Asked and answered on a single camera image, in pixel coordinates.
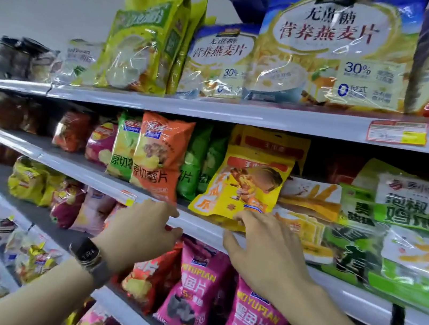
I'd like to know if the white Qinqin chip bag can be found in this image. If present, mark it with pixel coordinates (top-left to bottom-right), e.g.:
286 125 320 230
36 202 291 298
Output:
68 185 118 238

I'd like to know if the yellow white multipack snack bag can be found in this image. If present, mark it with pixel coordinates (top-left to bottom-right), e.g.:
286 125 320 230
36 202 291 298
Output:
266 173 346 267

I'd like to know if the pale green multipack snack bag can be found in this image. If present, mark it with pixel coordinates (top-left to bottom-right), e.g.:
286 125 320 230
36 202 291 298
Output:
350 155 422 198

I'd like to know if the person's right hand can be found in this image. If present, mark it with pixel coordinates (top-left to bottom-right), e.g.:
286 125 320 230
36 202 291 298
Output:
212 207 326 318

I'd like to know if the smartwatch with grey band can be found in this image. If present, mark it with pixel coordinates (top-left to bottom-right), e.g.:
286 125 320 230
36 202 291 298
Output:
63 234 119 291

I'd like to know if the person's left forearm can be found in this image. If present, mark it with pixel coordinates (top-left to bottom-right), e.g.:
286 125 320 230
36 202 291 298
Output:
0 246 104 325

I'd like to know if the clear bag of orange snacks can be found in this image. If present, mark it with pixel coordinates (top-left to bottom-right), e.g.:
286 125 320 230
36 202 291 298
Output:
18 99 48 137
0 92 27 132

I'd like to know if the green white banded snack bag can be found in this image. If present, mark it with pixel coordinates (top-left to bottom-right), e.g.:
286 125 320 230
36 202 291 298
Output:
332 183 382 235

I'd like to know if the person's left hand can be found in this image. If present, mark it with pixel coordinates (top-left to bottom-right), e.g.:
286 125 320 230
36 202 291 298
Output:
88 191 188 283

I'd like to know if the white bowl print bag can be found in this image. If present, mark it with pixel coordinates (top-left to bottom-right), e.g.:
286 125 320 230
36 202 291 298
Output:
53 36 106 90

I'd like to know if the yellow orange white snack bag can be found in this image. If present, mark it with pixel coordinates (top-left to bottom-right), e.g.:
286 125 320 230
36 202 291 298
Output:
225 124 313 176
186 140 297 239

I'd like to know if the white green chicken feet pack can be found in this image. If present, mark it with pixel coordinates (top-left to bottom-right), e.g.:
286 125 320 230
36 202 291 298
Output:
358 172 429 311

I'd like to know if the red yellow chips snack bag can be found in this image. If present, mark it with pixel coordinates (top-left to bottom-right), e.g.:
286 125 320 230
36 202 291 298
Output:
117 234 185 320

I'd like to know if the white blue orange snack bag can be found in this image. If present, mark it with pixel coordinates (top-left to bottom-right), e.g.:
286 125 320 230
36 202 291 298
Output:
2 227 28 265

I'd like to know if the white cookie print snack bag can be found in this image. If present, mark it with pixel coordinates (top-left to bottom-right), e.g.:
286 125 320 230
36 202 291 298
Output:
0 217 20 250

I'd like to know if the large green chips snack bag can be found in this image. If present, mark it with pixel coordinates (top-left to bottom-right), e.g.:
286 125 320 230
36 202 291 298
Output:
104 109 145 183
175 122 215 203
196 133 230 196

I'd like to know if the grey store shelving unit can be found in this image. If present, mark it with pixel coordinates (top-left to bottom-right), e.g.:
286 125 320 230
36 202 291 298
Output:
0 49 429 325

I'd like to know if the red yellow price tag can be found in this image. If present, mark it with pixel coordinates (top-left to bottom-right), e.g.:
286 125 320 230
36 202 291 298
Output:
366 114 429 151
118 189 139 208

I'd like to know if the stack of dark wrapped packs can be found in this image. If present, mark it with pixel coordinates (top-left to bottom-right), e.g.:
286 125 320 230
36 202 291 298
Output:
0 33 62 88

